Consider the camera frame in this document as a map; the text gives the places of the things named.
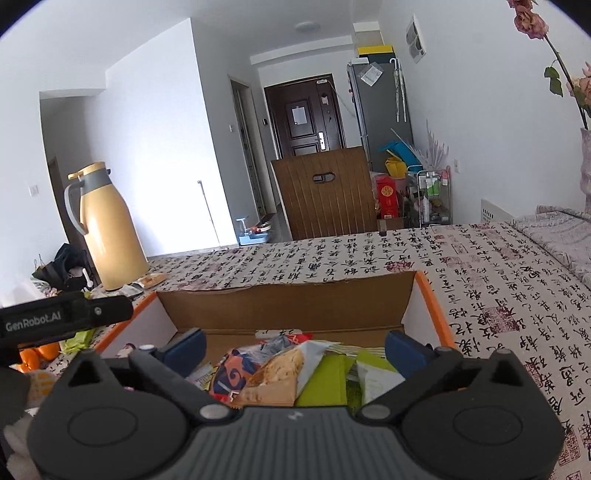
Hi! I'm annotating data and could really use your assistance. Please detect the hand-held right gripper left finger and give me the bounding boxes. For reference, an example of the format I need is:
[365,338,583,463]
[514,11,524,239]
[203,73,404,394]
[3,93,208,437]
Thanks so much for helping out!
[54,328,235,426]

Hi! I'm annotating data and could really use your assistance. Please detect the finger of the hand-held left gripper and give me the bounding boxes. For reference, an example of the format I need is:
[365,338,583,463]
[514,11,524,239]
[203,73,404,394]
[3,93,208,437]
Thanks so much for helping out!
[86,295,135,328]

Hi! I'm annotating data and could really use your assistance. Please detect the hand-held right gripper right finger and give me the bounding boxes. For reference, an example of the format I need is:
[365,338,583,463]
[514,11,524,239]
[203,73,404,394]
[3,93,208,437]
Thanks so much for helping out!
[355,330,533,426]

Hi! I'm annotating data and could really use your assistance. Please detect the bread snack packet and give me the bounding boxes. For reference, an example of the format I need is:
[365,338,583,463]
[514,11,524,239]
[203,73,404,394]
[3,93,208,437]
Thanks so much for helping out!
[231,340,334,408]

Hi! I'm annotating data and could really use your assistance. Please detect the orange-edged cardboard box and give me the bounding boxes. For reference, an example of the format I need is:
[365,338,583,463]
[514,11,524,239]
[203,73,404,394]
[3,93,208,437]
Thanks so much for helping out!
[95,270,458,409]

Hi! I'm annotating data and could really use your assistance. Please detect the orange round object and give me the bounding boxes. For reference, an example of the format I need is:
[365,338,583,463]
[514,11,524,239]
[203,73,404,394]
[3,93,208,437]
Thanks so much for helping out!
[20,342,61,371]

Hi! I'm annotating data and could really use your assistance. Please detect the light green packet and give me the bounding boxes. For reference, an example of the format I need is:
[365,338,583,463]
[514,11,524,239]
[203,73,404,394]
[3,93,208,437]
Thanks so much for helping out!
[59,328,100,354]

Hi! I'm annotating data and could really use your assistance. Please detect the orange pastry packet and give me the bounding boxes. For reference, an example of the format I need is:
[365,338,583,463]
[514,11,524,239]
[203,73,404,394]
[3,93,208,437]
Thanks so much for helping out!
[131,272,170,291]

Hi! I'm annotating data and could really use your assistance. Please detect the black bag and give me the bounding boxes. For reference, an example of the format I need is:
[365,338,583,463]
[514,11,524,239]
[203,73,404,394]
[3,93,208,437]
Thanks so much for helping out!
[32,242,100,294]

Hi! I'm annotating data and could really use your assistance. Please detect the blue orange patterned packet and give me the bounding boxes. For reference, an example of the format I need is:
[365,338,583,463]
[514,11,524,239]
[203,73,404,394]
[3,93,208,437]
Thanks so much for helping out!
[209,348,264,402]

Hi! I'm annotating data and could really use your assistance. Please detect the yellow thermos jug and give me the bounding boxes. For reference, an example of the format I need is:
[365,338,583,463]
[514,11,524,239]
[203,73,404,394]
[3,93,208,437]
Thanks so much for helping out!
[63,161,150,292]

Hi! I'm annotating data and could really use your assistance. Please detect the plain green snack packet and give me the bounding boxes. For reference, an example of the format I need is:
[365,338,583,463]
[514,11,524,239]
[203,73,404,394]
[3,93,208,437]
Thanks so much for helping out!
[295,353,365,408]

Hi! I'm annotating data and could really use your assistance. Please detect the small blue appliance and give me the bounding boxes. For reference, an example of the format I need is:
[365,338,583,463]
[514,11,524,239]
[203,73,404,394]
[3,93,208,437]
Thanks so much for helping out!
[236,216,273,246]

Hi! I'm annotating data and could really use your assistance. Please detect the thin white pole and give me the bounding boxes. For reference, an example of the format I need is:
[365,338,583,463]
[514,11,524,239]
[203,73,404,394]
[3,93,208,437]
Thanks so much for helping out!
[197,179,221,246]

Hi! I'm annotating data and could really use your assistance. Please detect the red gift box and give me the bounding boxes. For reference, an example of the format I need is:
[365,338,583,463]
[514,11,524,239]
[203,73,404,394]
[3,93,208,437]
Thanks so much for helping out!
[374,174,400,219]

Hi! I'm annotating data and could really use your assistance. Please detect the metal rack cart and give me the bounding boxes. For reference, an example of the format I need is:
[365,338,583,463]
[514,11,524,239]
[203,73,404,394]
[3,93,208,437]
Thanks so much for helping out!
[415,168,452,227]

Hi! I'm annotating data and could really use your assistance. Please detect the brown wooden chair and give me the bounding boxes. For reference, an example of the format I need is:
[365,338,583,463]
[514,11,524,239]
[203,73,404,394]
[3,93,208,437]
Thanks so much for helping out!
[270,146,379,241]

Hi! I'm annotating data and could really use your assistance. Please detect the grey patterned cloth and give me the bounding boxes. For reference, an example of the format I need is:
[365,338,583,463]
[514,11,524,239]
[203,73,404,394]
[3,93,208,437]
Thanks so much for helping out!
[510,205,591,283]

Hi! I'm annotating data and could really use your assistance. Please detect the blue plastic basket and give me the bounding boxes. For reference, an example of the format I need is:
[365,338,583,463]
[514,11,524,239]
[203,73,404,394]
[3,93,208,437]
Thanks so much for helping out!
[379,140,424,167]

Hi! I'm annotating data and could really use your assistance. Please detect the white feather decoration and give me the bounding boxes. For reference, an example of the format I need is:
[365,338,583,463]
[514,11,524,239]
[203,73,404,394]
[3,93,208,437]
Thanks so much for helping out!
[417,119,450,172]

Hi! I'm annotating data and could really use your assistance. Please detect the white interior door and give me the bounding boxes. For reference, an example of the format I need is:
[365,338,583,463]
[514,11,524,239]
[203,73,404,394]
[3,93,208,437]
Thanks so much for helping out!
[229,76,267,219]

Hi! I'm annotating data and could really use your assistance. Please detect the dark brown entrance door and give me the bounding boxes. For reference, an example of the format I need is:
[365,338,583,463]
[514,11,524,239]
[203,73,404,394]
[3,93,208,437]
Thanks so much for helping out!
[263,73,345,160]

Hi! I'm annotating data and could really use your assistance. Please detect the grey refrigerator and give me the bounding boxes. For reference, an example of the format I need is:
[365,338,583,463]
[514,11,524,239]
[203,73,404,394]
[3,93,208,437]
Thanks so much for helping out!
[346,58,414,174]

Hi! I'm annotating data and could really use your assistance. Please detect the pink textured vase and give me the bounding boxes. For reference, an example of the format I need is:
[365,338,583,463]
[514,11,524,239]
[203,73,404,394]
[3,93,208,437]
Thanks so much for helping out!
[579,126,591,223]

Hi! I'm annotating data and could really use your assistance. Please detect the white folded umbrella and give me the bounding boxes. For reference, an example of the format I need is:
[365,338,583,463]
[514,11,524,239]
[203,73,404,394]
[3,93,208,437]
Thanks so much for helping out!
[390,58,407,123]

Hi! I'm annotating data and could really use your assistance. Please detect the white cardboard box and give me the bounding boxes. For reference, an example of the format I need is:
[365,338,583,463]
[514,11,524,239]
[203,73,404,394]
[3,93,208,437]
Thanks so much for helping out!
[354,20,384,46]

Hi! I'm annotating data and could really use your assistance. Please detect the dried pink roses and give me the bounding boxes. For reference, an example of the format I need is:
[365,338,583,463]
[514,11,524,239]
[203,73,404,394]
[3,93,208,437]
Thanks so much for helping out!
[507,0,591,131]

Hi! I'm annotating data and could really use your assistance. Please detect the white wall panel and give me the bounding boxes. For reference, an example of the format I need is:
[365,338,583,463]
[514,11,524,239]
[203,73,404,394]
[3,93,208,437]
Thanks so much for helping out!
[405,13,426,64]

